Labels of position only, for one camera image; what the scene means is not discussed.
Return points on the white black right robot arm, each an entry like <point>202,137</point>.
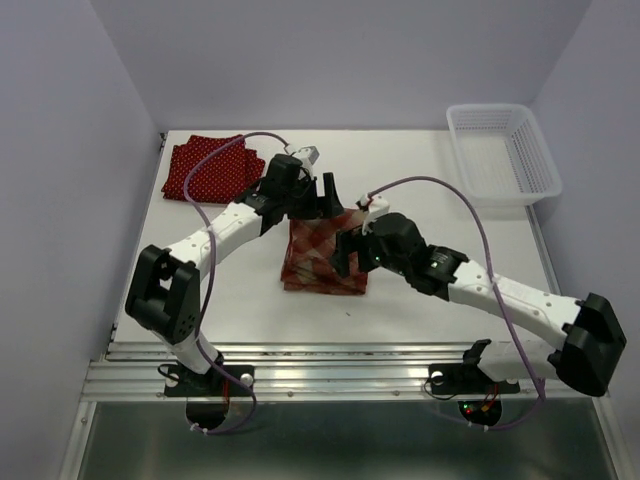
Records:
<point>584,340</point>

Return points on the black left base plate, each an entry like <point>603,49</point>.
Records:
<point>180,382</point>

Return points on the red plaid skirt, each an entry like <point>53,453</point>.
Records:
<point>311,243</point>

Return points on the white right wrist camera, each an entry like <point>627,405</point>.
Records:
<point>373,206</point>

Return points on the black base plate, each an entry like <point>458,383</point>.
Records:
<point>180,382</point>
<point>453,379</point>

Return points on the red polka dot skirt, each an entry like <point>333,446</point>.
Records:
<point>221,179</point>

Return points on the aluminium mounting rail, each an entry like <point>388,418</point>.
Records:
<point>283,372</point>

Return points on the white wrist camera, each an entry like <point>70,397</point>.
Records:
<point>308,155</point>
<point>373,206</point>

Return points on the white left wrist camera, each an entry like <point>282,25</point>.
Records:
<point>308,155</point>

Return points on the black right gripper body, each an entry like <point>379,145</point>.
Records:
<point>379,257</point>

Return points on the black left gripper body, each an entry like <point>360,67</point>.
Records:
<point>301,202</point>

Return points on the white plastic basket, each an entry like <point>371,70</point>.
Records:
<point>502,157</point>

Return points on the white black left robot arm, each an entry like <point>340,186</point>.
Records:
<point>164,296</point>

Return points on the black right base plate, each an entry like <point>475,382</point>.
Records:
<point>453,379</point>

